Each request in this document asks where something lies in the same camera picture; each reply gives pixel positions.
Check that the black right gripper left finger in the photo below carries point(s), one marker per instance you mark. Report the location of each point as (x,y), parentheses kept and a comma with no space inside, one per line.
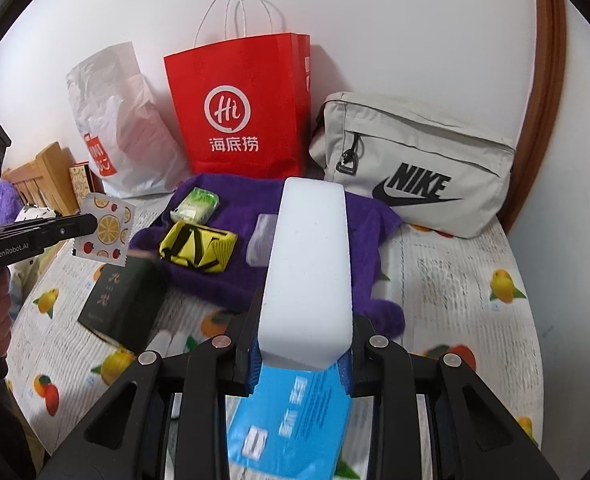
(125,434)

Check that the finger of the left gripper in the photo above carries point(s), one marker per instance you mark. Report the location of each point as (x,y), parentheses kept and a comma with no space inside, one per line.
(22,240)

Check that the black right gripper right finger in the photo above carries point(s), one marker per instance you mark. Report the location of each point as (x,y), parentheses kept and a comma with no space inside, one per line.
(472,435)

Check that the fruit pattern wet wipe packet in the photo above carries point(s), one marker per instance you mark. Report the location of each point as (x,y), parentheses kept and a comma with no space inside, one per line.
(108,243)

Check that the white sponge block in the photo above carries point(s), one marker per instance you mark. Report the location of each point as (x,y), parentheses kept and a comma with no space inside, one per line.
(306,317)

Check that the yellow mesh pouch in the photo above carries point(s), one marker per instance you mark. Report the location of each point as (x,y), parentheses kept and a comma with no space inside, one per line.
(199,248)

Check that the green tissue packet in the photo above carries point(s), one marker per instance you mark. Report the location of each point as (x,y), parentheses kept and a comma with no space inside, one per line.
(197,207)

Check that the translucent mesh drawstring pouch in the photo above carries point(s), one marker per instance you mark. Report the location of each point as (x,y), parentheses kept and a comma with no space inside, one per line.
(260,244)

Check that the white spotted plush toy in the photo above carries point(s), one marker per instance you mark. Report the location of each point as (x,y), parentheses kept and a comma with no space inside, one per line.
(29,212)

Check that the purple plush toy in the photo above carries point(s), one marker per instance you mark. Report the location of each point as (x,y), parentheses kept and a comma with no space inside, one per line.
(10,203)

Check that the wooden headboard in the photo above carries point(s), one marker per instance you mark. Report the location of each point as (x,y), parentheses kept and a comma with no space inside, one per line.
(45,180)

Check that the patterned gift box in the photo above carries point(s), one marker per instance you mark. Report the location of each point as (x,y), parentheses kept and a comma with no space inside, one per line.
(84,181)

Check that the dark green tin box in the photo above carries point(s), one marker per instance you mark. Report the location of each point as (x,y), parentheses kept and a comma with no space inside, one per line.
(124,303)

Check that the blue tissue pack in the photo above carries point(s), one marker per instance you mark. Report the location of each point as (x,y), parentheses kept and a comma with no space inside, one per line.
(292,426)

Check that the white Miniso plastic bag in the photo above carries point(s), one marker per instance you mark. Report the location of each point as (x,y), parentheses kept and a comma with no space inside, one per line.
(131,149)

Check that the purple fleece towel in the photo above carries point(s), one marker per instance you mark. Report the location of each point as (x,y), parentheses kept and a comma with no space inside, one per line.
(370,224)

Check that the beige Nike pouch bag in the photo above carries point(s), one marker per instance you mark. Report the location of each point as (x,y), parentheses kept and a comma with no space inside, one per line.
(432,169)

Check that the red paper shopping bag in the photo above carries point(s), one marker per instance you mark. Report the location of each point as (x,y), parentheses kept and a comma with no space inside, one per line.
(244,104)

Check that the brown wooden door frame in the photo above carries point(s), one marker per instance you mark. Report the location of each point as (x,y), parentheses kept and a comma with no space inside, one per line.
(542,107)

